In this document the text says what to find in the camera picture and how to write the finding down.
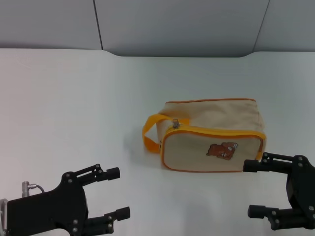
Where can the small metal zipper pull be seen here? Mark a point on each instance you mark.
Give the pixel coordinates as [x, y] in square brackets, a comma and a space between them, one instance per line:
[175, 123]

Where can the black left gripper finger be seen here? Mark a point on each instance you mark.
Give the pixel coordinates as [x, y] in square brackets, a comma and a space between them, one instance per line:
[108, 173]
[118, 214]

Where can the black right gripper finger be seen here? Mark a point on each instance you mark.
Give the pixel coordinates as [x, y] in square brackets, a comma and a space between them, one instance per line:
[256, 165]
[261, 212]

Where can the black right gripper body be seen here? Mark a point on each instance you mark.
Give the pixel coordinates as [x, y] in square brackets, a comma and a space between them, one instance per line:
[304, 186]

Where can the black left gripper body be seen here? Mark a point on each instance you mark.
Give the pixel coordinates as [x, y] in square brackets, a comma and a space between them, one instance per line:
[49, 211]

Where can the beige canvas bag orange trim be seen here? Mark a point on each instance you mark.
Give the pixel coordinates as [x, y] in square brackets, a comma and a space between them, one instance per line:
[209, 115]

